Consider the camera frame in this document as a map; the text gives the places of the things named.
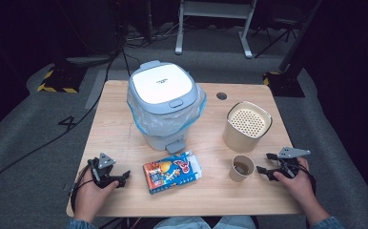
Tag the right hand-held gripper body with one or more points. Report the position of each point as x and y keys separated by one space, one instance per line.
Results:
x=288 y=163

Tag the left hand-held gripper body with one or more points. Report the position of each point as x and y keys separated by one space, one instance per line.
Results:
x=104 y=176

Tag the brown paper cup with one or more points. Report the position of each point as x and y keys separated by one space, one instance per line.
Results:
x=234 y=175

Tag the white pedal trash bin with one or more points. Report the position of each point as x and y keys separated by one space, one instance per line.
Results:
x=161 y=84

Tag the person's right hand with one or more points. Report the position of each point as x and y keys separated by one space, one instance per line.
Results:
x=299 y=186

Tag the person's left hand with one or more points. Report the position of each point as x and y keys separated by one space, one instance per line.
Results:
x=90 y=198

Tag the beige strainer container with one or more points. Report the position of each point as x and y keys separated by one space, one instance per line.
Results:
x=239 y=140

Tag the clear blue bin liner bag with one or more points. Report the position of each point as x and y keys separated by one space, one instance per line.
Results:
x=159 y=122

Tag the black yellow striped base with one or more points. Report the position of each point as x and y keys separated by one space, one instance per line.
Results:
x=283 y=86
x=63 y=81

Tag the person's legs in jeans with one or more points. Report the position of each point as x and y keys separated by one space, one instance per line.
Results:
x=185 y=223

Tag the grey floor strip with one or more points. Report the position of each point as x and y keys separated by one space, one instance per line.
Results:
x=95 y=90

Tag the black slanted pole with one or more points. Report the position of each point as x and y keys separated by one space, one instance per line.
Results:
x=299 y=41

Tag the black tripod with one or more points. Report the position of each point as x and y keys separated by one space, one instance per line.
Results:
x=280 y=28

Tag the white metal stand frame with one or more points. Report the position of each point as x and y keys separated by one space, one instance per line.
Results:
x=215 y=9

